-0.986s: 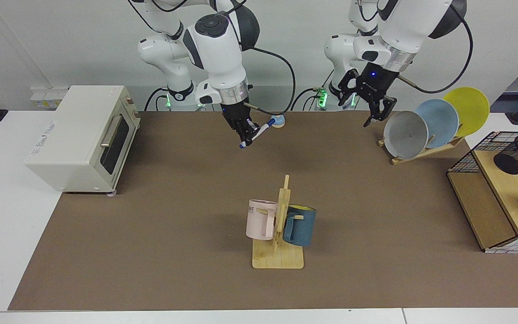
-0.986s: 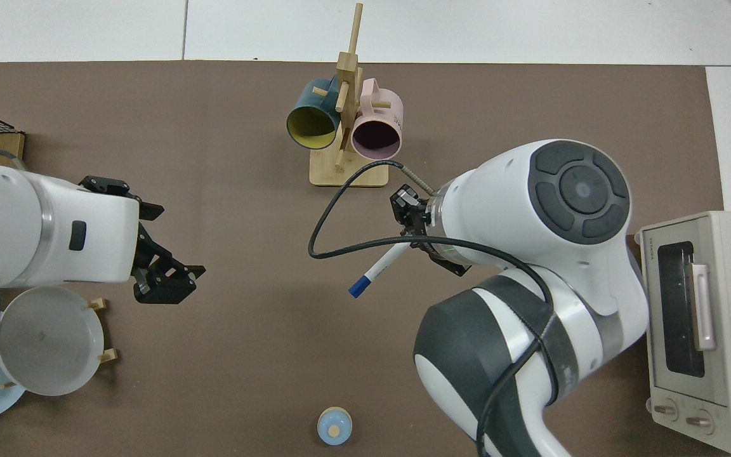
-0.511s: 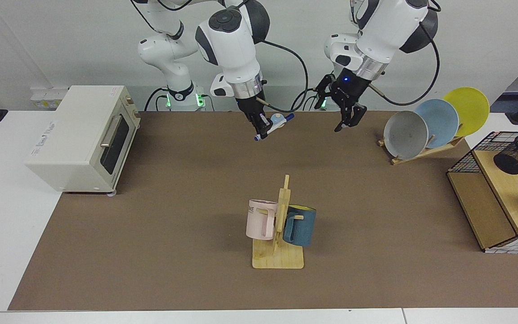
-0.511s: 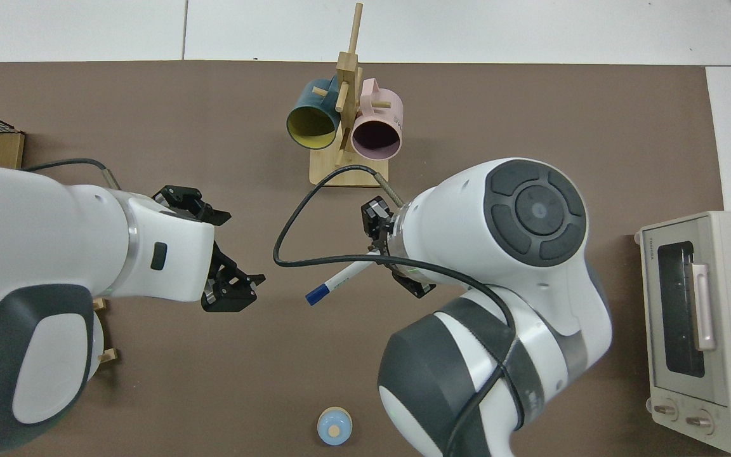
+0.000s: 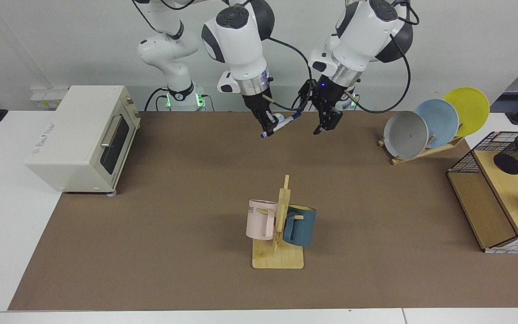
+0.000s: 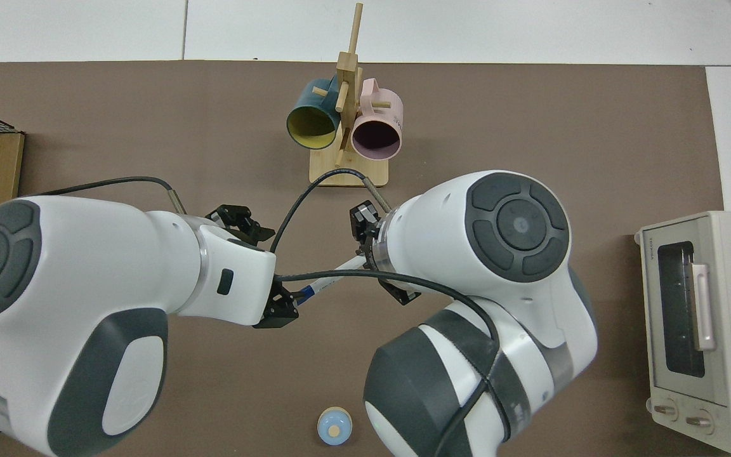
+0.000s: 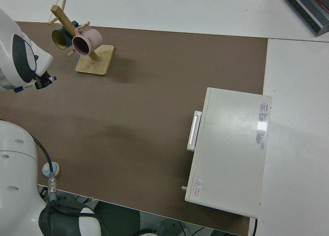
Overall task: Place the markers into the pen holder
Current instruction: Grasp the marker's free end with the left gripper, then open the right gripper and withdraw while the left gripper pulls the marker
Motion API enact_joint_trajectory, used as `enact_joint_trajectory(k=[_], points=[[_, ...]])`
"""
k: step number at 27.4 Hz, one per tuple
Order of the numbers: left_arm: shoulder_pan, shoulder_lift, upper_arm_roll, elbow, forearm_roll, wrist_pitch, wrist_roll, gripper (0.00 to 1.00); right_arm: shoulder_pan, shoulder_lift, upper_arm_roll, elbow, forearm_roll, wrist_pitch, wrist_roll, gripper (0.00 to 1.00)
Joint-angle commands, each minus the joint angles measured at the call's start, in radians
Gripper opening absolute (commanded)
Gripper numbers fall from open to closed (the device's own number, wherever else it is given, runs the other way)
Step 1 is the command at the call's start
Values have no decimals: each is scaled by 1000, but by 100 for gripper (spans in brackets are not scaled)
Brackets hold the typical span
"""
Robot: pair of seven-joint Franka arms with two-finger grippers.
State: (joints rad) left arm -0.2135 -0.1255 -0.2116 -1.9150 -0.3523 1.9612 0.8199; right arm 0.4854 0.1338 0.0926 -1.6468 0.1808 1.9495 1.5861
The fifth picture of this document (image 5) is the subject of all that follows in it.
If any black base cable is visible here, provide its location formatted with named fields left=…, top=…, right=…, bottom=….
left=144, top=87, right=170, bottom=112

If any pale toaster oven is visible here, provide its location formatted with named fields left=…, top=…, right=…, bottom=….
left=24, top=85, right=142, bottom=196

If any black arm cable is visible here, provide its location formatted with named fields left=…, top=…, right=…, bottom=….
left=344, top=0, right=420, bottom=114
left=261, top=36, right=313, bottom=112

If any light blue plate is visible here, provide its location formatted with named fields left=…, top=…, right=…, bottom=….
left=414, top=99, right=460, bottom=149

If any white marker with blue cap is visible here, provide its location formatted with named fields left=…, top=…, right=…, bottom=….
left=260, top=112, right=302, bottom=139

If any wooden plate rack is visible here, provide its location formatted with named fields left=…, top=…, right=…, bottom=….
left=378, top=135, right=465, bottom=166

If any yellow plate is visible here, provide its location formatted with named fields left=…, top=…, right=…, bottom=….
left=443, top=87, right=490, bottom=138

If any pink cup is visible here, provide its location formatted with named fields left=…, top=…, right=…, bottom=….
left=246, top=199, right=278, bottom=240

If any wooden cup stand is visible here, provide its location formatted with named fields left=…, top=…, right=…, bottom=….
left=252, top=175, right=305, bottom=270

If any dark blue cup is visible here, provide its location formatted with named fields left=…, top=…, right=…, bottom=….
left=282, top=205, right=317, bottom=247

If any grey plate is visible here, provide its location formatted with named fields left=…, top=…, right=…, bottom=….
left=383, top=111, right=429, bottom=160

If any wire basket with wooden floor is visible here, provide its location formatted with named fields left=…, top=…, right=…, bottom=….
left=447, top=131, right=518, bottom=255

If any white wall socket box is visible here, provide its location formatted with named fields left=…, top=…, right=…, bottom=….
left=30, top=88, right=70, bottom=110

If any brown table cloth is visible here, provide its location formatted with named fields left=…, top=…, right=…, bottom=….
left=8, top=110, right=518, bottom=311

